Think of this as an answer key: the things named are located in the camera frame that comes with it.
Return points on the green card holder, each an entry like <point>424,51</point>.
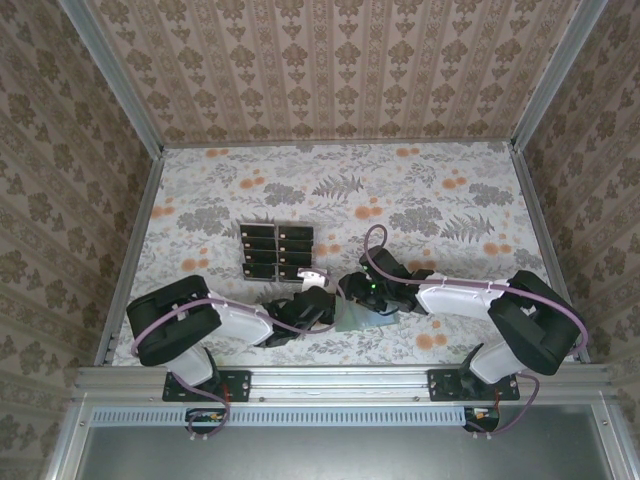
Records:
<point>372,320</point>

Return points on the black VIP credit card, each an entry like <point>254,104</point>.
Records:
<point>297,232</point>
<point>262,271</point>
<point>297,258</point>
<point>262,231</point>
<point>262,256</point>
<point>287,272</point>
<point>262,244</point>
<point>297,245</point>

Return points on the clear acrylic card stand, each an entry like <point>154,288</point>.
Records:
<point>277,250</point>

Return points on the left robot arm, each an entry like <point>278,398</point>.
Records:
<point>240,320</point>

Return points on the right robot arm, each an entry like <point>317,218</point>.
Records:
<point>460,297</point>

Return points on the grey metal sheet panel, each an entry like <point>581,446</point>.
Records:
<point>340,455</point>

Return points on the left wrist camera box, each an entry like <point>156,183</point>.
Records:
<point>312,279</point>

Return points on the aluminium mounting rail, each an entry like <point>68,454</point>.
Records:
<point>340,382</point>

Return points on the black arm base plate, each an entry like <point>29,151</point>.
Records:
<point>240,385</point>
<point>442,385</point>

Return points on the aluminium table side rail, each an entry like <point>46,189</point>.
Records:
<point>140,220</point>
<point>541,220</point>

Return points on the aluminium frame post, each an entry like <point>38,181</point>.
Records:
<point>116,80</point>
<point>556,75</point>

